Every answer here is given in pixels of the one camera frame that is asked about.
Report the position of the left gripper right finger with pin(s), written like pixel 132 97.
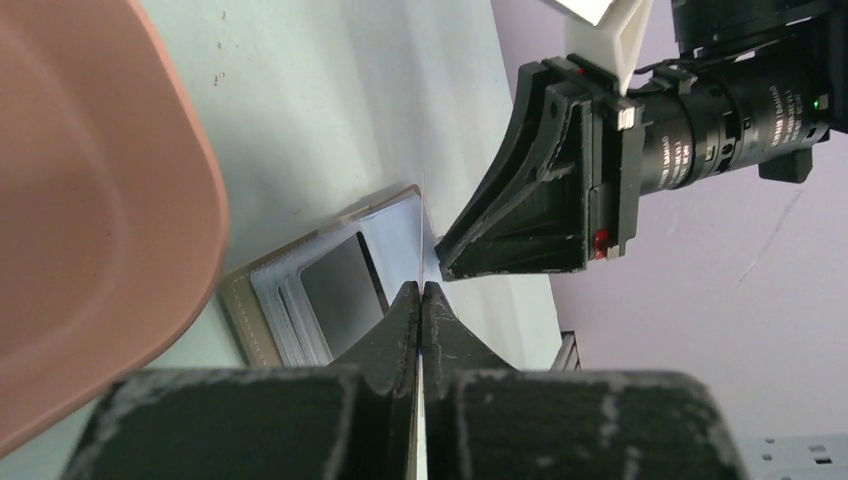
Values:
pixel 486 419

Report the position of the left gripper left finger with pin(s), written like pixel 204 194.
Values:
pixel 351 419

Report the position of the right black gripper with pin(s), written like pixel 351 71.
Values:
pixel 564 185

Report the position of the grey card holder wallet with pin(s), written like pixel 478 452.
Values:
pixel 308 302

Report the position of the pink oval tray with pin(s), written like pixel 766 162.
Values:
pixel 114 216

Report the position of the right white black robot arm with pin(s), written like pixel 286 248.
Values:
pixel 755 83

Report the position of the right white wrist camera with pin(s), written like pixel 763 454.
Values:
pixel 607 33

